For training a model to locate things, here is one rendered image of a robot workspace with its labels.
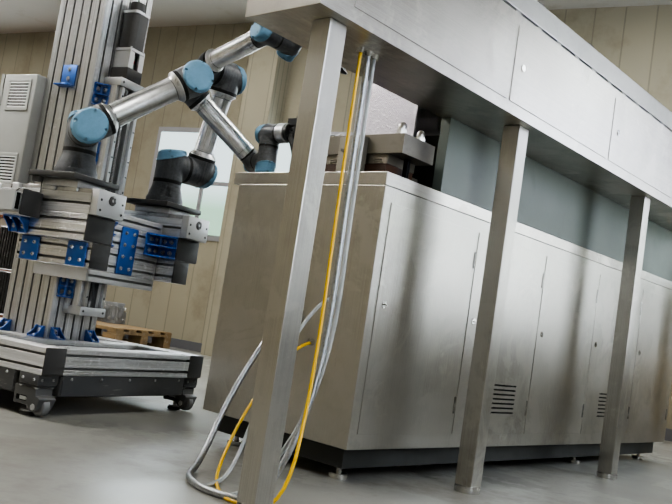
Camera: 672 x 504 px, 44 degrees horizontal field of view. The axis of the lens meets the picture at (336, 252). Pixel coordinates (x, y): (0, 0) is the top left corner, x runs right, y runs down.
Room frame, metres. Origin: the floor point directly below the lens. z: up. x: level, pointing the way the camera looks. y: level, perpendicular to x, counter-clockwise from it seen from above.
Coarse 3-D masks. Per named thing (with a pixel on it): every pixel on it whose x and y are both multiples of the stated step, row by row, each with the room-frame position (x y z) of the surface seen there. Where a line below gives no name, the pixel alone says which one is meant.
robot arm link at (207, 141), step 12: (228, 72) 3.32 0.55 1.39; (240, 72) 3.37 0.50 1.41; (216, 84) 3.34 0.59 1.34; (228, 84) 3.35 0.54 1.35; (240, 84) 3.38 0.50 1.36; (216, 96) 3.37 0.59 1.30; (228, 96) 3.37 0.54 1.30; (228, 108) 3.42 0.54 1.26; (204, 132) 3.40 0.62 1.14; (204, 144) 3.41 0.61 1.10; (216, 144) 3.44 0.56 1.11; (192, 156) 3.41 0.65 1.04; (204, 156) 3.40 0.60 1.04; (204, 168) 3.42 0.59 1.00; (216, 168) 3.47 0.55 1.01; (192, 180) 3.41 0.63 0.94; (204, 180) 3.44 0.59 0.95
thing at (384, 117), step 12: (372, 108) 2.75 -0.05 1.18; (384, 108) 2.72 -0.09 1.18; (396, 108) 2.69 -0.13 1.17; (408, 108) 2.65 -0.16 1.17; (372, 120) 2.75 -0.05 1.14; (384, 120) 2.71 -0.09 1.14; (396, 120) 2.68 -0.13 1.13; (408, 120) 2.65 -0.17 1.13; (360, 132) 2.78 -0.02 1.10; (372, 132) 2.74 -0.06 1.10; (384, 132) 2.71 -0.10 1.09; (396, 132) 2.68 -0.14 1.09; (408, 132) 2.64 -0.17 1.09
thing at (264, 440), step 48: (336, 48) 1.88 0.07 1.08; (288, 192) 1.88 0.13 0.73; (288, 240) 1.87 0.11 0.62; (288, 288) 1.85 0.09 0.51; (624, 288) 3.33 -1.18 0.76; (288, 336) 1.87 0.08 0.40; (480, 336) 2.55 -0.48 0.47; (624, 336) 3.32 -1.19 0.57; (288, 384) 1.89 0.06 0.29; (480, 384) 2.53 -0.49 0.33; (624, 384) 3.32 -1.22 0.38; (480, 432) 2.53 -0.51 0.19; (240, 480) 1.89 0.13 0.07; (480, 480) 2.56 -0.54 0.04
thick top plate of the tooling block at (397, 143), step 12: (336, 144) 2.58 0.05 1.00; (372, 144) 2.48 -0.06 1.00; (384, 144) 2.45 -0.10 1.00; (396, 144) 2.42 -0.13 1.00; (408, 144) 2.42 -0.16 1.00; (420, 144) 2.46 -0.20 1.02; (396, 156) 2.47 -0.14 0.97; (408, 156) 2.44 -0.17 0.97; (420, 156) 2.47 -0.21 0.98; (432, 156) 2.51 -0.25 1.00
